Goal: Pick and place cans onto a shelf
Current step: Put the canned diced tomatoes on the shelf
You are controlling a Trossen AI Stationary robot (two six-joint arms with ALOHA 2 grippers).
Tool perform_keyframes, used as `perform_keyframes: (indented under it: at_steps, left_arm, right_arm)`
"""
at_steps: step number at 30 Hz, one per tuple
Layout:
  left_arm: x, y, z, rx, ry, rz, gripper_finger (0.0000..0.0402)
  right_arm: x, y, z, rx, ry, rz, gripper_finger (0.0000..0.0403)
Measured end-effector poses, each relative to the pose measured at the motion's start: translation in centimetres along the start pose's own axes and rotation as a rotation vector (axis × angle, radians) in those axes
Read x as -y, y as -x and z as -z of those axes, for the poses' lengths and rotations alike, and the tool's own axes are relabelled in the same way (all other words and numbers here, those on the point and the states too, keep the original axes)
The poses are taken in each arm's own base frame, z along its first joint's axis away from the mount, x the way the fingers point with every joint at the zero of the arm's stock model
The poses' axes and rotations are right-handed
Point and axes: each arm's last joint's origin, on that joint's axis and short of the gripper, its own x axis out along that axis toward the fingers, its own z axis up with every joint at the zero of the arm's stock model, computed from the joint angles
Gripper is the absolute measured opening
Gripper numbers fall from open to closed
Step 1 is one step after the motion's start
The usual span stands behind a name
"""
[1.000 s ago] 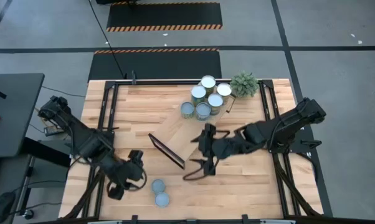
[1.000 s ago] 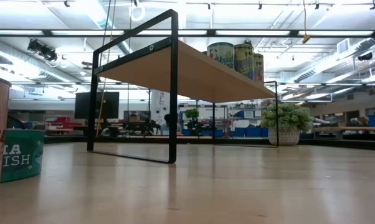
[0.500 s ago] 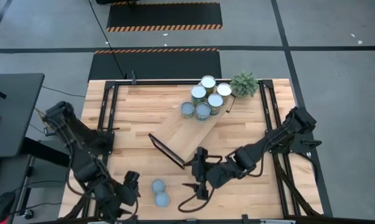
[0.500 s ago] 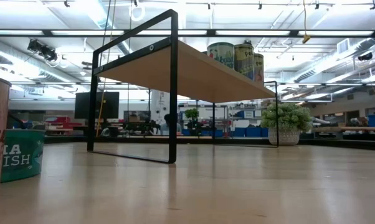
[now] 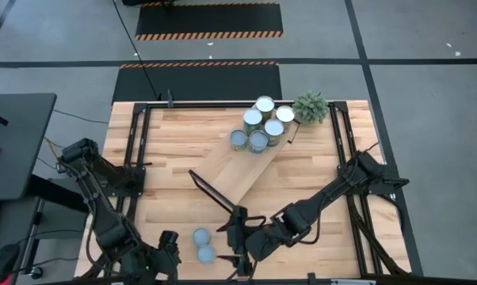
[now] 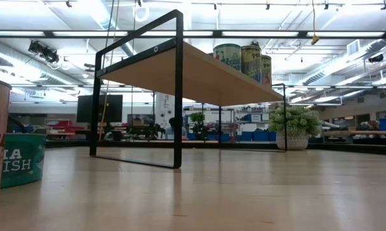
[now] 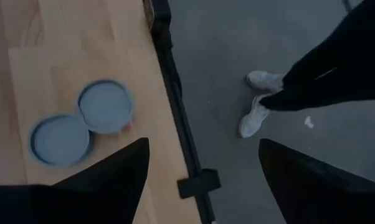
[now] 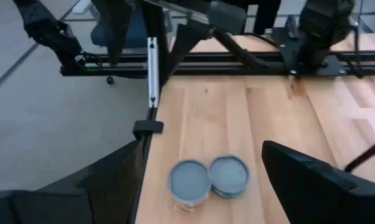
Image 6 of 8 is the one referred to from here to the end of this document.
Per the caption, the black aluminium rig frame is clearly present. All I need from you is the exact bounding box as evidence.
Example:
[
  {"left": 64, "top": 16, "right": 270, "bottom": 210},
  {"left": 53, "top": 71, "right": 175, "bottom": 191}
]
[{"left": 45, "top": 139, "right": 386, "bottom": 157}]

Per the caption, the small green background plant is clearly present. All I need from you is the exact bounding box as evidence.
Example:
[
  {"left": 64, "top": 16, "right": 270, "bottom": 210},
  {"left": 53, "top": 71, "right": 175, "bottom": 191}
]
[{"left": 190, "top": 111, "right": 207, "bottom": 141}]

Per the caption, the yellow label peas can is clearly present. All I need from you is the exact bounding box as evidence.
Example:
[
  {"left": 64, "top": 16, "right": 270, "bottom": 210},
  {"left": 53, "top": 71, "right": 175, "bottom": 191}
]
[{"left": 261, "top": 55, "right": 273, "bottom": 88}]

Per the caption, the blue peas tin can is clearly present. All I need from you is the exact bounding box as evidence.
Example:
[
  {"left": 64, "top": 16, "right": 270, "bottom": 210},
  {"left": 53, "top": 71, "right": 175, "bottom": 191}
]
[{"left": 240, "top": 44, "right": 263, "bottom": 83}]

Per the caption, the black ceiling device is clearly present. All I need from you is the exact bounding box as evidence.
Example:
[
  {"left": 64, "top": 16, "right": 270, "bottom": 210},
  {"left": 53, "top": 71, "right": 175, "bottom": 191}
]
[{"left": 367, "top": 53, "right": 385, "bottom": 64}]

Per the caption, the red tool cart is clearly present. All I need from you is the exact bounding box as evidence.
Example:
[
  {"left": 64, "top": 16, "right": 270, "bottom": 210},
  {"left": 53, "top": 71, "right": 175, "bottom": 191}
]
[{"left": 47, "top": 120, "right": 85, "bottom": 135}]

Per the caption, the wooden workbench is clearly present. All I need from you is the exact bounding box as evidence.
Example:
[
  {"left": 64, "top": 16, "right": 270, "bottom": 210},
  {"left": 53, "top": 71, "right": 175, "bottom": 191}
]
[{"left": 321, "top": 130, "right": 386, "bottom": 137}]

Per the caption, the person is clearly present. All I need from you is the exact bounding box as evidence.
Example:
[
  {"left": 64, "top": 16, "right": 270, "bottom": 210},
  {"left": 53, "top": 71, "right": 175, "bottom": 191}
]
[{"left": 164, "top": 117, "right": 188, "bottom": 141}]

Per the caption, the yellow hanging cord plug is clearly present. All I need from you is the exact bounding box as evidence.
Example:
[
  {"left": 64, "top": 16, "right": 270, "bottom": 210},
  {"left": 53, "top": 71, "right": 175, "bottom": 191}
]
[{"left": 310, "top": 0, "right": 321, "bottom": 46}]

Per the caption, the wooden shelf black metal frame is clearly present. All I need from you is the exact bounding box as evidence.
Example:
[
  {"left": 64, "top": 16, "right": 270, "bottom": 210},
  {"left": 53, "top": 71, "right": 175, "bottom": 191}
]
[{"left": 88, "top": 8, "right": 289, "bottom": 170}]

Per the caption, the black ceiling-mounted device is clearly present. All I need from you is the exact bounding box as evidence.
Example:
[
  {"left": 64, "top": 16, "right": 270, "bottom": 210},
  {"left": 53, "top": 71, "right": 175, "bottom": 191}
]
[{"left": 28, "top": 40, "right": 61, "bottom": 65}]

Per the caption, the yellow hanging strap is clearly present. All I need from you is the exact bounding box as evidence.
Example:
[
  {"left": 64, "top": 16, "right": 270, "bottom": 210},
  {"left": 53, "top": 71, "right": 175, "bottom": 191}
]
[{"left": 98, "top": 0, "right": 121, "bottom": 142}]

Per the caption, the black monitor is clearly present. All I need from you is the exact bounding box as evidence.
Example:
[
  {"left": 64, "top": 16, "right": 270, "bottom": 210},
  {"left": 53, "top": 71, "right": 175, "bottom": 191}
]
[{"left": 76, "top": 94, "right": 124, "bottom": 124}]

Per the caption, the green potted plant white pot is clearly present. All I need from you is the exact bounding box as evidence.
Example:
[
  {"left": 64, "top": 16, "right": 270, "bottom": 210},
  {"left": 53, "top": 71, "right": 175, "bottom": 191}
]
[{"left": 268, "top": 105, "right": 323, "bottom": 151}]

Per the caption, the short teal tuna can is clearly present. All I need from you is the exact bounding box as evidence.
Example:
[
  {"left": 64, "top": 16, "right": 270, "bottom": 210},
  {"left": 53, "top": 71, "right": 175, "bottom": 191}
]
[{"left": 0, "top": 132, "right": 47, "bottom": 189}]

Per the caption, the mixed vegetables tin can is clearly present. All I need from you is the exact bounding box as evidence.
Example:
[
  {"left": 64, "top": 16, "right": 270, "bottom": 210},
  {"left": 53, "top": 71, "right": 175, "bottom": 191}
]
[{"left": 212, "top": 43, "right": 242, "bottom": 73}]

